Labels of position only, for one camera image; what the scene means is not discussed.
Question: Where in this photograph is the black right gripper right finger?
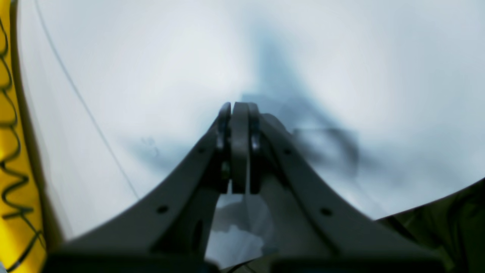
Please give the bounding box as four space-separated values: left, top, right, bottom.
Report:
248 103 445 273

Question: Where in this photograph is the yellow T-shirt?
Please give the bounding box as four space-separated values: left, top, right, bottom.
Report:
0 0 47 273

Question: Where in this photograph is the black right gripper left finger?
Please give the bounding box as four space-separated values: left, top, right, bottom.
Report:
44 102 249 273

